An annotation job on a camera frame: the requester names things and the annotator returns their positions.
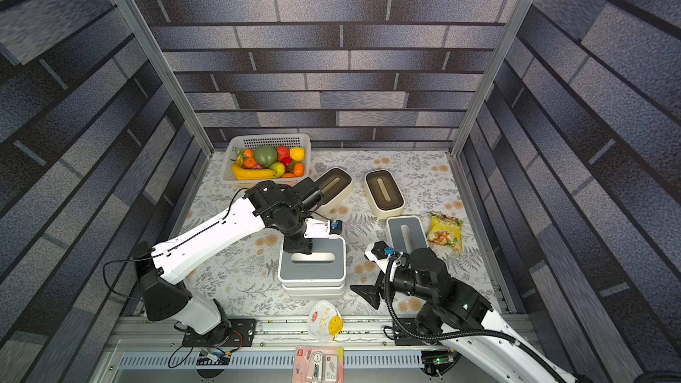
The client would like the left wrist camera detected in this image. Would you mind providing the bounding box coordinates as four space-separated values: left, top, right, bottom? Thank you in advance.
304 218 343 239

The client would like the cream box dark lid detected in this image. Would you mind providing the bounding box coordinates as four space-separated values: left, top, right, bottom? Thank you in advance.
315 168 353 216
363 170 405 220

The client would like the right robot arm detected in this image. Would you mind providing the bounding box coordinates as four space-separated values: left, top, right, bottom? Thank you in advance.
351 241 587 382

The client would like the snack bag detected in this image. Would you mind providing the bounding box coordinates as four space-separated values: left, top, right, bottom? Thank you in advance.
427 212 464 253

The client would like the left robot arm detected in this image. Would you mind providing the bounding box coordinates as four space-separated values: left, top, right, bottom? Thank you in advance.
132 177 342 347

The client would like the yellow toy banana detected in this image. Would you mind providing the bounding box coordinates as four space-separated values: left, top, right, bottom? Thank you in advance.
232 163 276 180

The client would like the red toy pepper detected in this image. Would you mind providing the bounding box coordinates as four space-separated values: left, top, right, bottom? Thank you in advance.
276 145 290 161

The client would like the floral table cloth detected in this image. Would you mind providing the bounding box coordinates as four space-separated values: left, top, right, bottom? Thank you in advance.
188 150 499 316

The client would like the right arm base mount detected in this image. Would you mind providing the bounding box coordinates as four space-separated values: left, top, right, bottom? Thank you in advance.
384 314 466 346

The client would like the cream box dark lid left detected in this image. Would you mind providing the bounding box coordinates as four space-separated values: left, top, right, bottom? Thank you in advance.
315 168 353 216

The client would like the aluminium rail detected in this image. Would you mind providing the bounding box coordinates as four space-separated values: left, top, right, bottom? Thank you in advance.
105 313 538 352

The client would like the orange toy fruit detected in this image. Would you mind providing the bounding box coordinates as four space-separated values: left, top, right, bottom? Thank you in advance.
292 162 304 177

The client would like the pink packaged item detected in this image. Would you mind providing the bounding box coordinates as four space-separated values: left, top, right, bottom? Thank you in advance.
292 347 345 383

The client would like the white box grey lid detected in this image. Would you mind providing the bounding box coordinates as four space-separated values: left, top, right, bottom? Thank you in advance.
278 237 347 281
280 279 346 289
386 216 428 254

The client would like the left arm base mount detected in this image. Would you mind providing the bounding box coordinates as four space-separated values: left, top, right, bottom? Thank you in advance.
182 318 257 349

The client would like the yellow toy pepper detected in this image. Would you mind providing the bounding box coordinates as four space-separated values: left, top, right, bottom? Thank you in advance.
289 147 305 161

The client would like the cream box dark lid right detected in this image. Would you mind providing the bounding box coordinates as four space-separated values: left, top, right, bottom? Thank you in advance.
363 170 405 220

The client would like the white plastic fruit basket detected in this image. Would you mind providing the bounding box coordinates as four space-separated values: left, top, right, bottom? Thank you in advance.
222 134 311 188

